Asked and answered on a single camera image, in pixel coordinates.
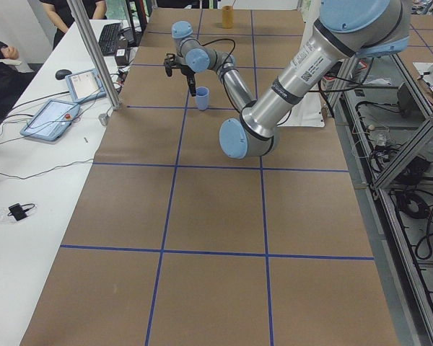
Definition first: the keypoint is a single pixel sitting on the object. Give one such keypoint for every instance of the person in black standing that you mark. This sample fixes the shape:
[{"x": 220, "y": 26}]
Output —
[{"x": 59, "y": 13}]

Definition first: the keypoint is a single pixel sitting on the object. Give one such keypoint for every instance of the aluminium frame post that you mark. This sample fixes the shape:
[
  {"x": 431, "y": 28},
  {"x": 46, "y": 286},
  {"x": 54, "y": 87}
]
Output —
[{"x": 79, "y": 14}]

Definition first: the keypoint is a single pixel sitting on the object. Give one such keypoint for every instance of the teach pendant tablet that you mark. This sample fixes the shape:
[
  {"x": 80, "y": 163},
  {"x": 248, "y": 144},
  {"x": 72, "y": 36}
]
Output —
[
  {"x": 85, "y": 86},
  {"x": 51, "y": 121}
]

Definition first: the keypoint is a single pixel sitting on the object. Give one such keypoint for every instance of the black computer mouse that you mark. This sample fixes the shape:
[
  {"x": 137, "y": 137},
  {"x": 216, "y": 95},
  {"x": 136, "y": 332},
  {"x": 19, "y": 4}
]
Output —
[{"x": 62, "y": 74}]

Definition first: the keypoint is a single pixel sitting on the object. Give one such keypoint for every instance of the small black device with cable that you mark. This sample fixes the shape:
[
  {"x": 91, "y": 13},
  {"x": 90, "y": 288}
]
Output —
[{"x": 19, "y": 211}]

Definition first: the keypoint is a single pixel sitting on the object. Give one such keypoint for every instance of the near teach pendant tablet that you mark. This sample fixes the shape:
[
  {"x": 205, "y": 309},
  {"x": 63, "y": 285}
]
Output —
[{"x": 51, "y": 121}]

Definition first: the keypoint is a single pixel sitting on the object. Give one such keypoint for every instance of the white pedestal column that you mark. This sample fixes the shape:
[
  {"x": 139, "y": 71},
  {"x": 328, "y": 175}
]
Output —
[{"x": 308, "y": 112}]

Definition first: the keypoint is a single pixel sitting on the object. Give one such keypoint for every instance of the black keyboard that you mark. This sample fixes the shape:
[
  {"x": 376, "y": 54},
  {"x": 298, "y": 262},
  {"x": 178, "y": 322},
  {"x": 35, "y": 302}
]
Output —
[{"x": 109, "y": 37}]

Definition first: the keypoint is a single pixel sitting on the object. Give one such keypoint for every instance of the far teach pendant tablet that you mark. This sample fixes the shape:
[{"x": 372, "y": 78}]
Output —
[{"x": 85, "y": 86}]

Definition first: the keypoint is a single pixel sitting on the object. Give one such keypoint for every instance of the wooden bamboo cup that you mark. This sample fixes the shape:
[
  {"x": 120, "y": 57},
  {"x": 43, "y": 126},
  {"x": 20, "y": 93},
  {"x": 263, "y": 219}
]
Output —
[{"x": 227, "y": 17}]

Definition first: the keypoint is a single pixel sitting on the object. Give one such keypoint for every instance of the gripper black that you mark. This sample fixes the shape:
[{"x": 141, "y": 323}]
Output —
[{"x": 188, "y": 73}]

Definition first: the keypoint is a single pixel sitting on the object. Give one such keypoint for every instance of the seated person at left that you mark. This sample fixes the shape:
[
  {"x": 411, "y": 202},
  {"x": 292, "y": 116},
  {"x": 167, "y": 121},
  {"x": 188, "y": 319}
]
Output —
[{"x": 12, "y": 82}]

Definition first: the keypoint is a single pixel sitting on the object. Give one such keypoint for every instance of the light blue plastic cup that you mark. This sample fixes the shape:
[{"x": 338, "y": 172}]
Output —
[{"x": 202, "y": 98}]

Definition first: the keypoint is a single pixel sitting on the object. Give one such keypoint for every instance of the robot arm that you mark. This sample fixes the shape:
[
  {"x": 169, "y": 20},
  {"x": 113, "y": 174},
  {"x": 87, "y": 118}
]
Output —
[{"x": 343, "y": 29}]

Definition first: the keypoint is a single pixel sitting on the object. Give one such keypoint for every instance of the black box on desk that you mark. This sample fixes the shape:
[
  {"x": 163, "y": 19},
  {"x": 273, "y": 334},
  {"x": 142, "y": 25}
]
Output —
[{"x": 122, "y": 56}]

